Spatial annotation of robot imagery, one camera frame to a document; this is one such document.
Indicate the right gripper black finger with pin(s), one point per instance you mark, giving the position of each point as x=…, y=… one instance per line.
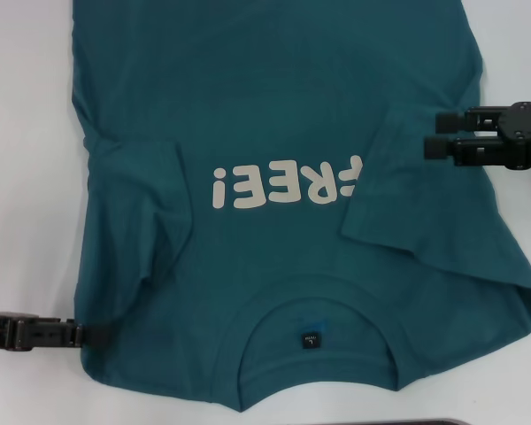
x=469, y=151
x=449, y=122

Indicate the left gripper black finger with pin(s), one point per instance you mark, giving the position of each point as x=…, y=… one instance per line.
x=48, y=334

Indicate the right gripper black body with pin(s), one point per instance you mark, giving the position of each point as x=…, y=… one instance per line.
x=528, y=137

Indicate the teal T-shirt with FREE print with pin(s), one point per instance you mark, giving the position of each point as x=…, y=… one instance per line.
x=270, y=88

